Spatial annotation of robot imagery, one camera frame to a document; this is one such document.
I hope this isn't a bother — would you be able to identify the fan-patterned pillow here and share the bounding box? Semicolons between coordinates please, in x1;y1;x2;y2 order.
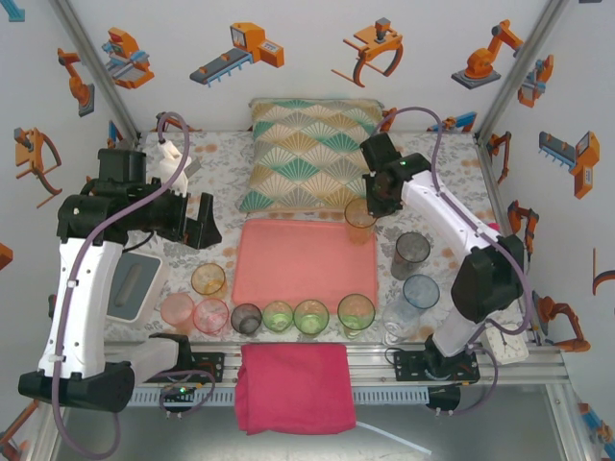
238;97;385;215

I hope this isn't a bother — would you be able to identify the short orange glass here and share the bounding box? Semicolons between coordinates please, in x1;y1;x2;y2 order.
190;262;228;300

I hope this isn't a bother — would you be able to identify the tall grey glass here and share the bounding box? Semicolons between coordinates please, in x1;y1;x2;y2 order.
390;231;432;281

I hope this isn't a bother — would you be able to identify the small green glass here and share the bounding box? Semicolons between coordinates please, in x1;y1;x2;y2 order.
261;300;295;335

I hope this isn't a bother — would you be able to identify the clear glass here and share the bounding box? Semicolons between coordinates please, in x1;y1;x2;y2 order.
381;300;424;346

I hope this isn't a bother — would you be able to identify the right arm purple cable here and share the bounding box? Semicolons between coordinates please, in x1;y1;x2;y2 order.
374;106;534;418

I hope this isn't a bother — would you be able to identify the floral tablecloth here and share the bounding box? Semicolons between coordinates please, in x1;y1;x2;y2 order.
103;130;510;345

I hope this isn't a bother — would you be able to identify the tall amber glass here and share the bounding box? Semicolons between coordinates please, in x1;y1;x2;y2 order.
343;197;380;246

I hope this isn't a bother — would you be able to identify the magenta towel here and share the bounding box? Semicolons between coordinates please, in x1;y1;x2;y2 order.
234;342;357;437

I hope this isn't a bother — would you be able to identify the aluminium table edge rail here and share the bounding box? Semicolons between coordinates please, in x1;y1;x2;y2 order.
103;341;566;385

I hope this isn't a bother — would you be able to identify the small green-lit circuit board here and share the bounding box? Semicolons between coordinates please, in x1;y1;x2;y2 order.
160;382;201;400

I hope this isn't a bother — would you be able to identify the white grey kitchen scale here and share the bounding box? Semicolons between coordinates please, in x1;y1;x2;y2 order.
105;250;170;328

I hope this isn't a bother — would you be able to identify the tall olive green glass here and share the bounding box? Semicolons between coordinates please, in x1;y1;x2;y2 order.
336;293;377;341

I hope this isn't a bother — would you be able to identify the peach frosted glass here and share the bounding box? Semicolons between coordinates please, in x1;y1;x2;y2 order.
160;293;196;332

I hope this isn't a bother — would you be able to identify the orange conveyor sticker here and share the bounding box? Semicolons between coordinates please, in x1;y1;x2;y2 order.
537;129;602;201
188;21;285;87

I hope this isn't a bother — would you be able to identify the orange claw sticker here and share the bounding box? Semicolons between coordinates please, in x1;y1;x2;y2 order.
12;127;64;210
331;17;406;88

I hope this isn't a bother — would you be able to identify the aluminium frame post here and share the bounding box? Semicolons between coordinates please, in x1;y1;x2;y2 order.
47;0;141;140
475;0;573;140

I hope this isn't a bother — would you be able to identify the white slotted cable duct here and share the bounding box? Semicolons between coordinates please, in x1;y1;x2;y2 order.
128;386;430;405

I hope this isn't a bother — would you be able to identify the small dark grey glass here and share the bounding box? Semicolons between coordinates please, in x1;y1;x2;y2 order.
230;303;264;336

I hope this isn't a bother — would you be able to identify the small white clock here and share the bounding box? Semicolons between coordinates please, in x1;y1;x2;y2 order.
481;322;529;365

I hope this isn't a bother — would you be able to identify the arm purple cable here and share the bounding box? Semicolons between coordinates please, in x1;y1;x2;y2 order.
374;106;534;418
50;110;217;460

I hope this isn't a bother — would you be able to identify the red-rimmed pink glass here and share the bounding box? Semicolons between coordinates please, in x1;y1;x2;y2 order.
192;297;231;336

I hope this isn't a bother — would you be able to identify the blue glass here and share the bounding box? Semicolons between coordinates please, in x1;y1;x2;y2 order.
401;273;441;311

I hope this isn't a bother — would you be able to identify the orange milling machine sticker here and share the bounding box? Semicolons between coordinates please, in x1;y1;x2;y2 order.
101;26;156;90
516;53;555;109

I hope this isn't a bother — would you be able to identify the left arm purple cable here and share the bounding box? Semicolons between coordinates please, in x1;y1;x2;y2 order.
50;110;217;460

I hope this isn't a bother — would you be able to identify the wide green glass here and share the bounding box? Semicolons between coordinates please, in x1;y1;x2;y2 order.
292;299;331;337

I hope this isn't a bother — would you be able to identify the pink rectangular tray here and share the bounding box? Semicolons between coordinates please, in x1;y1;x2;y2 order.
231;218;381;316

